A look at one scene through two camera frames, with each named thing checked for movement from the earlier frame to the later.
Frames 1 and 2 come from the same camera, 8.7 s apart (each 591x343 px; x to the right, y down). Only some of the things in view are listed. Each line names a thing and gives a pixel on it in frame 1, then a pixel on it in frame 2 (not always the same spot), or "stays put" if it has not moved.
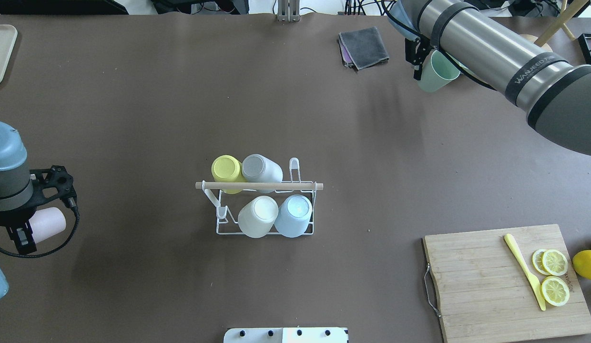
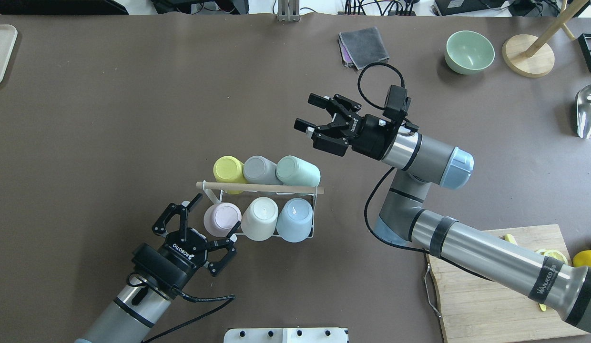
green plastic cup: x=436 y=72 → x=291 y=171
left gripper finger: x=22 y=236 → x=173 y=210
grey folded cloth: x=362 y=48 stays put
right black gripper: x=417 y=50 → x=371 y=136
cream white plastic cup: x=257 y=218 stays put
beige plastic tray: x=3 y=39 stays put
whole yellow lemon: x=587 y=263 stays put
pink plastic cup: x=46 y=223 → x=220 y=218
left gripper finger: x=71 y=203 → x=215 y=267
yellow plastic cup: x=226 y=168 stays put
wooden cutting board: x=485 y=293 stays put
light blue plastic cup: x=293 y=216 stays put
